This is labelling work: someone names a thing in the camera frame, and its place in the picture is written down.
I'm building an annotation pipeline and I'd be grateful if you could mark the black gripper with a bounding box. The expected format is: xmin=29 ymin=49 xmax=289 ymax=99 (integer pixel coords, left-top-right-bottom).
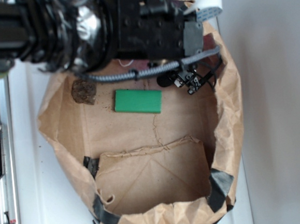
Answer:
xmin=117 ymin=0 xmax=204 ymax=60

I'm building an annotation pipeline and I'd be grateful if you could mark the pink plush bunny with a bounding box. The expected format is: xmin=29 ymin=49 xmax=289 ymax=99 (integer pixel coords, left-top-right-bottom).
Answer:
xmin=116 ymin=34 xmax=217 ymax=70

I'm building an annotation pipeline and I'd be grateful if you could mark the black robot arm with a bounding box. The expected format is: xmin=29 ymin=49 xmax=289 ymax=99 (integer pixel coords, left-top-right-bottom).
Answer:
xmin=0 ymin=0 xmax=204 ymax=75

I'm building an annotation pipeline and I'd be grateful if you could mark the green rectangular block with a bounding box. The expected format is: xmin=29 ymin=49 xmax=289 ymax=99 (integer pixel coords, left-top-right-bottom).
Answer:
xmin=115 ymin=89 xmax=162 ymax=114

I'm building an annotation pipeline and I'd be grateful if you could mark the brown rock chunk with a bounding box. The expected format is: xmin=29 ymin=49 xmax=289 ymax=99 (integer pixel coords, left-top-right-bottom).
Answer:
xmin=71 ymin=79 xmax=97 ymax=106

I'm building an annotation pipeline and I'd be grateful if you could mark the brown paper bag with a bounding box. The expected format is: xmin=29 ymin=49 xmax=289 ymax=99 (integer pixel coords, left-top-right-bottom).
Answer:
xmin=27 ymin=0 xmax=253 ymax=224

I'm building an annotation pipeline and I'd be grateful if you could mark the white flat ribbon cable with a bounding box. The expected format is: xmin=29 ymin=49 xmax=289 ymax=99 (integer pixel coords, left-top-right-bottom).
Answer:
xmin=182 ymin=0 xmax=224 ymax=24

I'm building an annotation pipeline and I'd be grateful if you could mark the small black camera module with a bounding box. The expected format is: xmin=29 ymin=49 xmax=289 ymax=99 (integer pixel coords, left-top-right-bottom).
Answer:
xmin=157 ymin=57 xmax=223 ymax=95

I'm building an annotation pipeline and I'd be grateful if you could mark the grey braided cable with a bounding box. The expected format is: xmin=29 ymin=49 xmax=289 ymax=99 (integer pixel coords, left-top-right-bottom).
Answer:
xmin=74 ymin=46 xmax=223 ymax=85

